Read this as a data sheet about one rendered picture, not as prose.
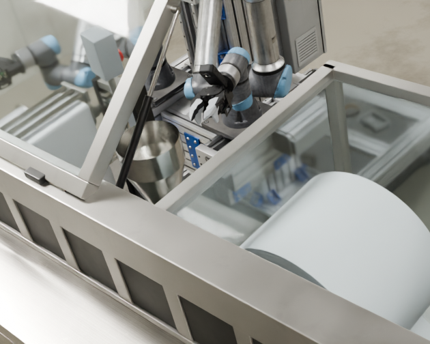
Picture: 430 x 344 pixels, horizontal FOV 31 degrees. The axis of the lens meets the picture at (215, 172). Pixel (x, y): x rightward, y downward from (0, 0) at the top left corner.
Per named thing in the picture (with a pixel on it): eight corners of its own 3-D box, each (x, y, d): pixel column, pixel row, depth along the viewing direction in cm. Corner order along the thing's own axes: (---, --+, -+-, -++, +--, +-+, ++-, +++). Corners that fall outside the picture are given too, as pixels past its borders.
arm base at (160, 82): (159, 67, 333) (153, 46, 327) (182, 76, 324) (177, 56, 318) (132, 84, 326) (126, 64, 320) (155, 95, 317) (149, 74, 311)
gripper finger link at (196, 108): (196, 133, 226) (212, 115, 232) (190, 117, 223) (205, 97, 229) (188, 133, 228) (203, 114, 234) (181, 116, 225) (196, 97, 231)
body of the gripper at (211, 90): (226, 118, 231) (239, 95, 240) (218, 93, 226) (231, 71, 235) (204, 119, 235) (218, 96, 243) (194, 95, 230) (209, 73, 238)
